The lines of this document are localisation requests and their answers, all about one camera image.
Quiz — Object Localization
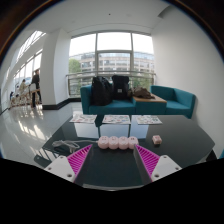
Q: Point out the brown bag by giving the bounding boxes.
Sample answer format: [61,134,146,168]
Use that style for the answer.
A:
[128,86,156,100]

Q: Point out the large black backpack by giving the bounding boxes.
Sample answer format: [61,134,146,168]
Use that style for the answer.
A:
[91,76,114,107]

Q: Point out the teal two-seat sofa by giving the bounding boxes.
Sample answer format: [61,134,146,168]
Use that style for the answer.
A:
[80,84,137,116]

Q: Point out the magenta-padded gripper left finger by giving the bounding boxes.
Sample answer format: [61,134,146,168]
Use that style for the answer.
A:
[43,143,96,188]

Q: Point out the metal window railing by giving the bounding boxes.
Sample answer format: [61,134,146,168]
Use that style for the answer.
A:
[65,70,157,98]

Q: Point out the printed sticker sheet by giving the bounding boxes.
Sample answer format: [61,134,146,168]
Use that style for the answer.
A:
[135,115,164,126]
[69,113,98,125]
[101,114,132,126]

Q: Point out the teal wood-topped side table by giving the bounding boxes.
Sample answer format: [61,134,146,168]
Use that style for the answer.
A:
[132,94,168,116]

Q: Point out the black backpack with label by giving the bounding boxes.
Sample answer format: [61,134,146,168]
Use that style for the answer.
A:
[111,74,131,101]

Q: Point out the teal armchair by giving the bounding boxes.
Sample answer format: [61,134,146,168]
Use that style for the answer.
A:
[150,85,197,120]

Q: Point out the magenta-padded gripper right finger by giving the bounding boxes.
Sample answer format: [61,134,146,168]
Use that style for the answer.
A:
[132,143,184,186]

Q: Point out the person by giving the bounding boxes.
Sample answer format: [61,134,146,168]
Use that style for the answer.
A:
[18,78,30,98]
[30,69,43,109]

